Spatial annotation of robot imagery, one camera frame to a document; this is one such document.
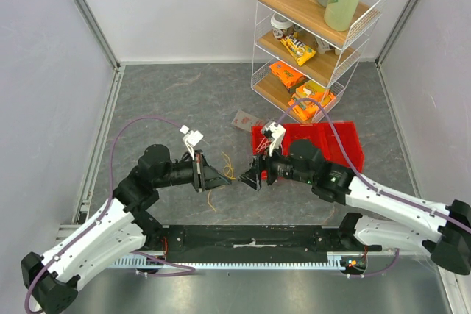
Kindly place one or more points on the yellow candy bag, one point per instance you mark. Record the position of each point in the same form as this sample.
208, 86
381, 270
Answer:
297, 49

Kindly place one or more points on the orange snack pack upper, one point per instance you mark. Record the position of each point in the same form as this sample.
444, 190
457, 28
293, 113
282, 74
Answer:
286, 74

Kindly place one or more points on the orange snack box stack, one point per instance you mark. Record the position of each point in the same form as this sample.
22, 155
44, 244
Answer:
306, 110

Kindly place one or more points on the white lidded cup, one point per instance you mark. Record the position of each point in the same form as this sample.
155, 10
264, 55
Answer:
281, 27

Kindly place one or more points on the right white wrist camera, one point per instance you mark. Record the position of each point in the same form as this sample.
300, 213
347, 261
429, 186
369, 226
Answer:
274, 132

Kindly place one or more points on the grey slotted cable duct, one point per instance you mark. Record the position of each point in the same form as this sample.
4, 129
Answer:
133, 261

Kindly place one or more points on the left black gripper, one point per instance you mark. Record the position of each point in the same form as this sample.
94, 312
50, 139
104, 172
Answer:
204, 175

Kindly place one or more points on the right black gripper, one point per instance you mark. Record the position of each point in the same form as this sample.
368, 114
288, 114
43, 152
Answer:
267, 169

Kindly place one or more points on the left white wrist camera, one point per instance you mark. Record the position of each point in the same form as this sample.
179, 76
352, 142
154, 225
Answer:
190, 139

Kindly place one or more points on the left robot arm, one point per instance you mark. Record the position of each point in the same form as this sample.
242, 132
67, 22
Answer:
122, 225

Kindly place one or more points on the white wire wooden shelf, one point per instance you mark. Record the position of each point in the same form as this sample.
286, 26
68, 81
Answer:
328, 70

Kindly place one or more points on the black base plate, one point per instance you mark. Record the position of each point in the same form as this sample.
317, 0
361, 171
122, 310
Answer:
257, 244

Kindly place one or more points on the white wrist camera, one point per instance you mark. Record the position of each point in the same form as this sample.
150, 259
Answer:
190, 139
274, 132

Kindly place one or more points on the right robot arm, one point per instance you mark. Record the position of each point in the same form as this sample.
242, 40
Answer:
440, 230

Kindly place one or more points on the white object on shelf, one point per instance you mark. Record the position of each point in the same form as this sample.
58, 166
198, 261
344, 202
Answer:
323, 46

